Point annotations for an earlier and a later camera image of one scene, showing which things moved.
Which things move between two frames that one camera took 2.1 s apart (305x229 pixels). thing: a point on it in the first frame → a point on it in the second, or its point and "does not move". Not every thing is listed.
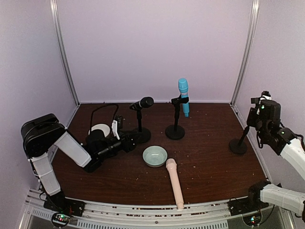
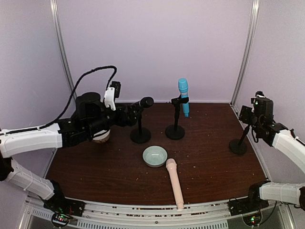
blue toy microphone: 183,86 does not move
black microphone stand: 238,146 does not move
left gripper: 128,141 → 121,114
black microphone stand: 144,134 does not move
